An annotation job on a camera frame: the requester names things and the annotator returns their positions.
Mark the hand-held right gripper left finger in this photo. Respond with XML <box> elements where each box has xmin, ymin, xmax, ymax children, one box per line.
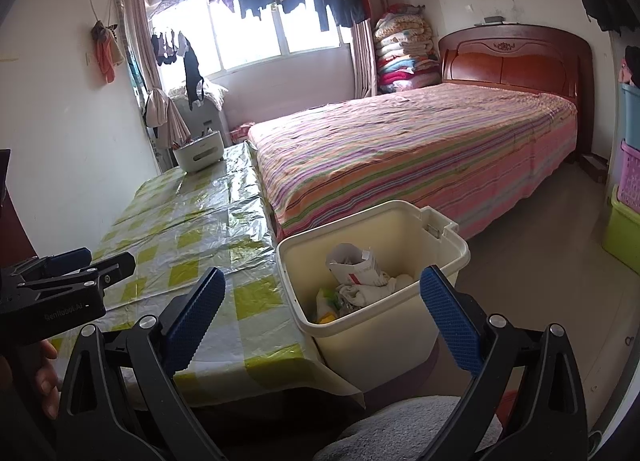
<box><xmin>55</xmin><ymin>266</ymin><xmax>227</xmax><ymax>461</ymax></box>

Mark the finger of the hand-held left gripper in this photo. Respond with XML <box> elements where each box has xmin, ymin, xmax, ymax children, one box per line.
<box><xmin>39</xmin><ymin>247</ymin><xmax>94</xmax><ymax>274</ymax></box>
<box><xmin>75</xmin><ymin>252</ymin><xmax>137</xmax><ymax>293</ymax></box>

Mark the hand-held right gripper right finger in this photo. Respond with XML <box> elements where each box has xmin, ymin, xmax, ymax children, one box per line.
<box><xmin>419</xmin><ymin>265</ymin><xmax>590</xmax><ymax>461</ymax></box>

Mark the cream plastic bin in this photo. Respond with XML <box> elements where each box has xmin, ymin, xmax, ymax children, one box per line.
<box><xmin>276</xmin><ymin>200</ymin><xmax>471</xmax><ymax>383</ymax></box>

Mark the white lace cloth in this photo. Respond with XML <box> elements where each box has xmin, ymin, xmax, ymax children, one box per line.
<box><xmin>336</xmin><ymin>275</ymin><xmax>416</xmax><ymax>310</ymax></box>

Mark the white paper medicine box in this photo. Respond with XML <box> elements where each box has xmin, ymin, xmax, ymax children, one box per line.
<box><xmin>327</xmin><ymin>242</ymin><xmax>391</xmax><ymax>288</ymax></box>

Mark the green snack packet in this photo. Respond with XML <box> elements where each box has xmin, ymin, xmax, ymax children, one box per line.
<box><xmin>315</xmin><ymin>288</ymin><xmax>347</xmax><ymax>325</ymax></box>

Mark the person's left hand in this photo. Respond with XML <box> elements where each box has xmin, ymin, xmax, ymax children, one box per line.
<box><xmin>0</xmin><ymin>340</ymin><xmax>61</xmax><ymax>423</ymax></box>

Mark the dark red door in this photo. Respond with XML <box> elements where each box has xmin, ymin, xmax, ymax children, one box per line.
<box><xmin>0</xmin><ymin>181</ymin><xmax>39</xmax><ymax>268</ymax></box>

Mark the yellow checked plastic tablecloth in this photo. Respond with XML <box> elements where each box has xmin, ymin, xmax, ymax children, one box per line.
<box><xmin>47</xmin><ymin>141</ymin><xmax>366</xmax><ymax>410</ymax></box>

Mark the grey fleece clothing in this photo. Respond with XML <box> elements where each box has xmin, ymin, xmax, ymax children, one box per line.
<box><xmin>312</xmin><ymin>396</ymin><xmax>502</xmax><ymax>461</ymax></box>

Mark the white round container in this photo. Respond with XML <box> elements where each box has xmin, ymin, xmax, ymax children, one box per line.
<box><xmin>172</xmin><ymin>131</ymin><xmax>227</xmax><ymax>173</ymax></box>

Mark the bed with striped sheet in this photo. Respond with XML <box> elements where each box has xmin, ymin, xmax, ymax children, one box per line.
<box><xmin>247</xmin><ymin>82</ymin><xmax>579</xmax><ymax>243</ymax></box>

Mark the white covered appliance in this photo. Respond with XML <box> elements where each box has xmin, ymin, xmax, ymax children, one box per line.
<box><xmin>167</xmin><ymin>86</ymin><xmax>231</xmax><ymax>147</ymax></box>

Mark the green storage box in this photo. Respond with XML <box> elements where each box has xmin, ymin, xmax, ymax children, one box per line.
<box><xmin>601</xmin><ymin>186</ymin><xmax>640</xmax><ymax>275</ymax></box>

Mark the black hanging garment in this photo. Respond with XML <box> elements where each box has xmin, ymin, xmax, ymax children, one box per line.
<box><xmin>182</xmin><ymin>43</ymin><xmax>206</xmax><ymax>110</ymax></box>

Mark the orange cloth on hook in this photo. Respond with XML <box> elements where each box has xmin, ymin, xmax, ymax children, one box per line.
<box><xmin>91</xmin><ymin>21</ymin><xmax>126</xmax><ymax>84</ymax></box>

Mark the small brown box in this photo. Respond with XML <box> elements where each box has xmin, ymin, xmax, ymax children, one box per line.
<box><xmin>580</xmin><ymin>153</ymin><xmax>609</xmax><ymax>182</ymax></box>

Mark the small hanging underwear rack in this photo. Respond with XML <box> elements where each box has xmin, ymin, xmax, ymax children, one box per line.
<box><xmin>150</xmin><ymin>28</ymin><xmax>193</xmax><ymax>67</ymax></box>

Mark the beige tied curtain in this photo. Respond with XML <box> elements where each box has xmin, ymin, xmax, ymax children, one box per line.
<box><xmin>120</xmin><ymin>0</ymin><xmax>191</xmax><ymax>150</ymax></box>

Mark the pink storage basket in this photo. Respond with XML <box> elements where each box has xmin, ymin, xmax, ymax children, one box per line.
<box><xmin>617</xmin><ymin>140</ymin><xmax>640</xmax><ymax>214</ymax></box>

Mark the wooden headboard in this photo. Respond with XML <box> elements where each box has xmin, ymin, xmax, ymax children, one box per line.
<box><xmin>438</xmin><ymin>24</ymin><xmax>594</xmax><ymax>162</ymax></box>

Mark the stack of folded quilts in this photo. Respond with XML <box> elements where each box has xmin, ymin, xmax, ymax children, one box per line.
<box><xmin>374</xmin><ymin>5</ymin><xmax>441</xmax><ymax>94</ymax></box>

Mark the pink patterned curtain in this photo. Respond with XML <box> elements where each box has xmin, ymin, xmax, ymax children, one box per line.
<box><xmin>350</xmin><ymin>18</ymin><xmax>379</xmax><ymax>100</ymax></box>

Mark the blue storage basket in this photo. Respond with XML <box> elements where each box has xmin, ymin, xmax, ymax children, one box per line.
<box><xmin>620</xmin><ymin>83</ymin><xmax>640</xmax><ymax>150</ymax></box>

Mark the pink item on baskets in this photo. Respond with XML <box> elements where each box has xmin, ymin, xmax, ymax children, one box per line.
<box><xmin>619</xmin><ymin>46</ymin><xmax>640</xmax><ymax>90</ymax></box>

